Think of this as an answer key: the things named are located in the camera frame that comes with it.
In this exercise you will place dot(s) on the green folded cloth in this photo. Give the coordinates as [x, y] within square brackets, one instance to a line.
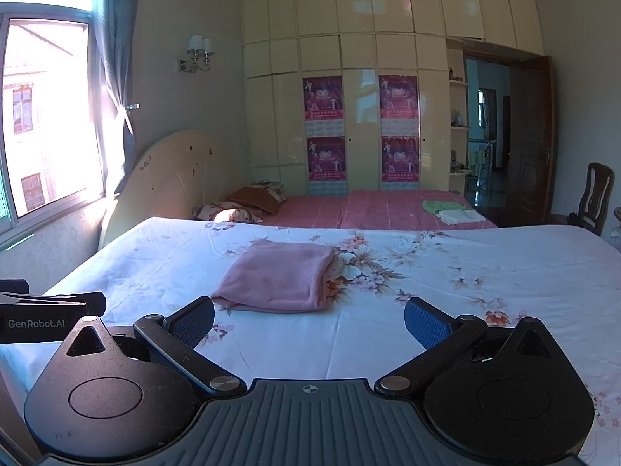
[441, 205]

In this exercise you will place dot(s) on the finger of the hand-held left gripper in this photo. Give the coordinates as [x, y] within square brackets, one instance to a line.
[85, 300]

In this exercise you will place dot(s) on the small dark figurine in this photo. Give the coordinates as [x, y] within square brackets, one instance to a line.
[455, 75]

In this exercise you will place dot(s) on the pink checked bed cover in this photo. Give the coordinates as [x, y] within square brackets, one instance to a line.
[378, 208]

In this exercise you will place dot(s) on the cream corner shelves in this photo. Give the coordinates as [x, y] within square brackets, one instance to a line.
[458, 97]

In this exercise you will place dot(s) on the cream wardrobe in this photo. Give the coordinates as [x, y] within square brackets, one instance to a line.
[361, 107]

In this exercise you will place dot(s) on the twin shade wall lamp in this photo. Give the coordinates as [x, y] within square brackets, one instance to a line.
[199, 48]

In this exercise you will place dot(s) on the brown striped pillow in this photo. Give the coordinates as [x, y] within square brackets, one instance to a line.
[257, 199]

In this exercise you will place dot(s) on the dark wooden chair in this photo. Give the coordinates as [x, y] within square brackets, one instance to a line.
[599, 189]

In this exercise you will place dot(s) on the pink sweater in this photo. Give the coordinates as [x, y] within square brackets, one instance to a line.
[276, 276]

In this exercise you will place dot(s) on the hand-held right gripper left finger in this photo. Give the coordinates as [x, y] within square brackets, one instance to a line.
[194, 323]

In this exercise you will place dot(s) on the white folded cloth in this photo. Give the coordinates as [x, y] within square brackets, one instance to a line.
[458, 217]

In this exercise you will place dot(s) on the grey curtain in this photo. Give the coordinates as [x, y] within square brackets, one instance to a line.
[116, 58]

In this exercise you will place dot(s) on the dark wooden door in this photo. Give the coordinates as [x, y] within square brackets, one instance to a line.
[529, 145]

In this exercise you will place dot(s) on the floral pillow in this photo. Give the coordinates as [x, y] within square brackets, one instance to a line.
[228, 213]

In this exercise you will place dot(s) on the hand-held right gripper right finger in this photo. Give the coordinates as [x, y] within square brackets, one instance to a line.
[427, 323]

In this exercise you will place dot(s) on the purple wall poster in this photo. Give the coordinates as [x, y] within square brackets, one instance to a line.
[326, 160]
[324, 99]
[400, 158]
[398, 97]

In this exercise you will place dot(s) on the cream headboard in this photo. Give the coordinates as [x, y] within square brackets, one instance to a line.
[170, 179]

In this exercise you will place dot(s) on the pale blue jar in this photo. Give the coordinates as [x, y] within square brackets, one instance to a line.
[457, 117]

